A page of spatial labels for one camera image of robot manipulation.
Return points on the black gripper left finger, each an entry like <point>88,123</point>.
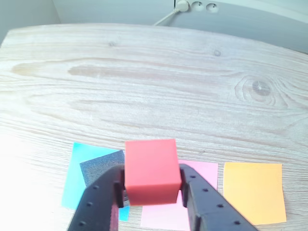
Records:
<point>96,207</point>

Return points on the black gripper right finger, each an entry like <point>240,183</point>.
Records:
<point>211,211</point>

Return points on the medium dark foam block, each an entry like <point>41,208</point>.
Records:
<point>96,166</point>

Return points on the red cube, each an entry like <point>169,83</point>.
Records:
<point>151,170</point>

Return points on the blue paper sheet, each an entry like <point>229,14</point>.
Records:
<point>74,168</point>

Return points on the orange paper sheet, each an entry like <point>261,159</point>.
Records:
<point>252,192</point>

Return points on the pink paper sheet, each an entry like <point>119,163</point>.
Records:
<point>163,216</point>

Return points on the white wall socket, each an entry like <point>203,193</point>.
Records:
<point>212,7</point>
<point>198,6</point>

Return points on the white wall plug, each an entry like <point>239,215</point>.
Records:
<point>181,5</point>

